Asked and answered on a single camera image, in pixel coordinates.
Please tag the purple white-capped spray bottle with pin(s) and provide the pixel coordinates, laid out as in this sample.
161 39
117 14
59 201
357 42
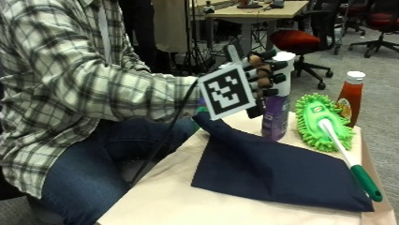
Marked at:
275 118

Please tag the white marker cube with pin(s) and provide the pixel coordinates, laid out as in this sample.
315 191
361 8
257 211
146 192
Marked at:
226 92

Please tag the beige desk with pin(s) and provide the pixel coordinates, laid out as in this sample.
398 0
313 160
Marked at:
257 14

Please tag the black tripod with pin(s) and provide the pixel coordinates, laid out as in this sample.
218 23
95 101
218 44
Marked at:
193 47

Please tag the dark objects on desk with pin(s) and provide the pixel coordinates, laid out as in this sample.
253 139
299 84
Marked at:
249 3

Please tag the red ketchup bottle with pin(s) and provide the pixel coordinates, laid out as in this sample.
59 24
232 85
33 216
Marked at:
351 97

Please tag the beige hanging cloth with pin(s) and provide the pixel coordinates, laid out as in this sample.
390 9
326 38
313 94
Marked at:
170 25

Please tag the navy blue cloth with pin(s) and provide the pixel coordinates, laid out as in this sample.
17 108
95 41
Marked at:
274 168

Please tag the black red office chair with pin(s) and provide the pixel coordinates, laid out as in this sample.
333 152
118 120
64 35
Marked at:
380 22

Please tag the the person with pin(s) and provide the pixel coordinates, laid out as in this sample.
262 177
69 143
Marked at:
63 68

